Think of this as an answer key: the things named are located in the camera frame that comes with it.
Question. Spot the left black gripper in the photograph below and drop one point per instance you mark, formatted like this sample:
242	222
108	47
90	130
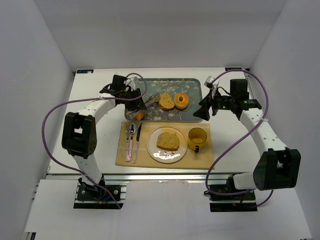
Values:
135	104

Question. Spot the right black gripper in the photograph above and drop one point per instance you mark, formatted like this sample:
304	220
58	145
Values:
211	106

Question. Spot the metal serving tongs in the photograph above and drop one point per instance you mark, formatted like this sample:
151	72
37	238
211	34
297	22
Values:
155	98

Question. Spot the bread slice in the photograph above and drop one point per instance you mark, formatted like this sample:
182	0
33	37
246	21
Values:
166	102
168	141

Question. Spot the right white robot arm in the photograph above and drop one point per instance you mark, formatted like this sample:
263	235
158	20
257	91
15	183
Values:
278	166

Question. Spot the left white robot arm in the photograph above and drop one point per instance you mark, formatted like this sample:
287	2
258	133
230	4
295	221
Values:
79	135

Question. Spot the orange sesame bun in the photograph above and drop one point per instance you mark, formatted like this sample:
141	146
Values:
140	116

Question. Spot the orange bagel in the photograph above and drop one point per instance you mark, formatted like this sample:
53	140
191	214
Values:
181	101

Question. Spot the blue floral tray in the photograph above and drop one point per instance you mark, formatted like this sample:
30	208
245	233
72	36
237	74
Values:
190	86

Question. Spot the yellow mug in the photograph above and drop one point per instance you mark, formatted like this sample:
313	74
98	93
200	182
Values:
196	139

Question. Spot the yellow placemat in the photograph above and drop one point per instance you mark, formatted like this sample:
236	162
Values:
150	156

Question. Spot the white and yellow plate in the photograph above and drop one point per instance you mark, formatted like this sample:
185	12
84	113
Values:
162	155

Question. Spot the pink handled fork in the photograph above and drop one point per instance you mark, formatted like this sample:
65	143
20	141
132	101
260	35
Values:
128	133

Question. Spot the pink handled spoon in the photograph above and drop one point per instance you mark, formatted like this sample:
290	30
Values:
133	129

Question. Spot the pink handled knife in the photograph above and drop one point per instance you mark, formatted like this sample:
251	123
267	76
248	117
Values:
137	143

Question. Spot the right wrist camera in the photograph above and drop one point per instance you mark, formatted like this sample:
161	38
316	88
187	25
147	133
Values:
212	85

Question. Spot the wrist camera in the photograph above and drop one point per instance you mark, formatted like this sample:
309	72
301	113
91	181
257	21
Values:
131	83
212	85

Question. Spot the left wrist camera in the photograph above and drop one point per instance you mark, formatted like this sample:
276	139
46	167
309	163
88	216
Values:
131	83

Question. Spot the aluminium frame rail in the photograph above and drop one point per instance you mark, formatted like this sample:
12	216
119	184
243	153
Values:
155	177

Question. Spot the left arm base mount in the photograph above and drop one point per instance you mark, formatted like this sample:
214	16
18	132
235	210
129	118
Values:
86	198

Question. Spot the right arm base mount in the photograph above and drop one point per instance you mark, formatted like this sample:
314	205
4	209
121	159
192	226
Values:
235	203

